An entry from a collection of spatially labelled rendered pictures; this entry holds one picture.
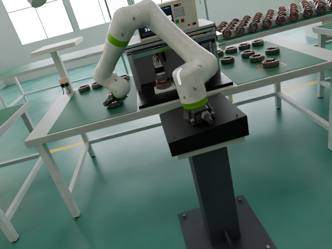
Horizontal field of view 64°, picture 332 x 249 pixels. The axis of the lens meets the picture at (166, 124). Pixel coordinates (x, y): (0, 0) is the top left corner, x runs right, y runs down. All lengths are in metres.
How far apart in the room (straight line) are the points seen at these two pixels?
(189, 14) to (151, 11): 0.65
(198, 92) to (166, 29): 0.37
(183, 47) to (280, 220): 1.20
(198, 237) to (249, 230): 0.31
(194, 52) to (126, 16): 0.35
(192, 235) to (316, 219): 0.75
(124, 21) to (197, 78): 0.42
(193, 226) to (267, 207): 0.50
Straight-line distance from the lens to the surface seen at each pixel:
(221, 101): 1.39
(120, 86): 1.60
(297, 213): 1.93
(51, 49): 2.41
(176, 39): 1.37
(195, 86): 1.21
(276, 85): 3.02
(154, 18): 1.42
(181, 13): 2.03
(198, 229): 1.85
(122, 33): 1.35
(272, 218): 1.89
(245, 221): 1.86
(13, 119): 2.67
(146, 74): 2.20
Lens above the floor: 1.39
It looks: 26 degrees down
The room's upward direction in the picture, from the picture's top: 15 degrees counter-clockwise
